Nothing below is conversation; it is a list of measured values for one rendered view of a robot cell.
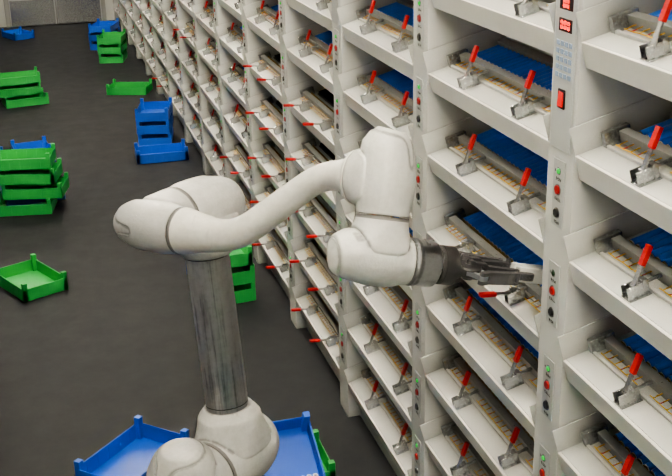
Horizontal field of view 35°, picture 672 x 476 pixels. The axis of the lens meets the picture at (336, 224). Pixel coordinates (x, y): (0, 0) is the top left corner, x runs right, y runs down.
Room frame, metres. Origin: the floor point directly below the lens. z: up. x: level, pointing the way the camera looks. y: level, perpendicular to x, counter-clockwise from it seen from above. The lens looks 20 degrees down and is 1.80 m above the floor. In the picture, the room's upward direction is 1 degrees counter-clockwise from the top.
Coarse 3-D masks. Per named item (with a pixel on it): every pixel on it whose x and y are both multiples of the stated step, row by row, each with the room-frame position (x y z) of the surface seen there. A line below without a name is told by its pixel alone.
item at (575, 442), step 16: (592, 416) 1.75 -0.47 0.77; (560, 432) 1.73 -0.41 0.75; (576, 432) 1.74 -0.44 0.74; (592, 432) 1.73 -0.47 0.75; (608, 432) 1.72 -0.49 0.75; (560, 448) 1.73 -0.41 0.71; (576, 448) 1.73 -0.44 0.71; (592, 448) 1.71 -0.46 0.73; (608, 448) 1.70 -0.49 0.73; (624, 448) 1.67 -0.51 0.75; (560, 464) 1.74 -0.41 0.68; (576, 464) 1.69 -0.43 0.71; (592, 464) 1.68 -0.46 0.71; (608, 464) 1.66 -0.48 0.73; (624, 464) 1.57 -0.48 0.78; (640, 464) 1.61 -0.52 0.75
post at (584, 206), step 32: (608, 0) 1.75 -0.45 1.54; (576, 64) 1.75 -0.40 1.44; (576, 96) 1.74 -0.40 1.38; (608, 96) 1.75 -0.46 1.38; (640, 96) 1.77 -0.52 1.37; (576, 192) 1.74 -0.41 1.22; (576, 224) 1.74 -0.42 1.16; (544, 256) 1.82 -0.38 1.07; (544, 288) 1.81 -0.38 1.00; (576, 288) 1.74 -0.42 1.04; (544, 320) 1.81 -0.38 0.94; (576, 320) 1.74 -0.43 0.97; (544, 352) 1.80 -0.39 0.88; (544, 416) 1.79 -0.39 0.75; (576, 416) 1.74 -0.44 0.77
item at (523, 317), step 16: (448, 208) 2.42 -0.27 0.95; (464, 208) 2.43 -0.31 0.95; (432, 224) 2.41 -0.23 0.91; (448, 224) 2.40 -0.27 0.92; (448, 240) 2.33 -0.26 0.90; (480, 288) 2.10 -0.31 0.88; (496, 288) 2.05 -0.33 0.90; (496, 304) 2.03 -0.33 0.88; (528, 304) 1.96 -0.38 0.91; (512, 320) 1.95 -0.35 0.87; (528, 320) 1.90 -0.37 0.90; (528, 336) 1.88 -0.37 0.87
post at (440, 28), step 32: (416, 0) 2.48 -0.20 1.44; (416, 32) 2.48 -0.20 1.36; (448, 32) 2.42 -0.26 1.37; (416, 64) 2.48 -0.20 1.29; (416, 128) 2.48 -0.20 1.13; (448, 192) 2.42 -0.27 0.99; (416, 224) 2.47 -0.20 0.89; (416, 288) 2.47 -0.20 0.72; (416, 352) 2.47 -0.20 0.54; (416, 416) 2.47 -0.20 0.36
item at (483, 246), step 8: (456, 216) 2.39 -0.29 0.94; (456, 224) 2.35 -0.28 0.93; (464, 224) 2.34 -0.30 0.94; (456, 232) 2.34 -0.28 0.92; (464, 232) 2.31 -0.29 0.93; (472, 232) 2.29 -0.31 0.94; (472, 240) 2.26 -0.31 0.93; (480, 240) 2.24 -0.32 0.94; (480, 248) 2.22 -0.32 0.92; (488, 248) 2.19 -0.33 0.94; (496, 256) 2.14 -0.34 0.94; (528, 288) 1.98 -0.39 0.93; (536, 288) 1.97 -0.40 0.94; (536, 296) 1.95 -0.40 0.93
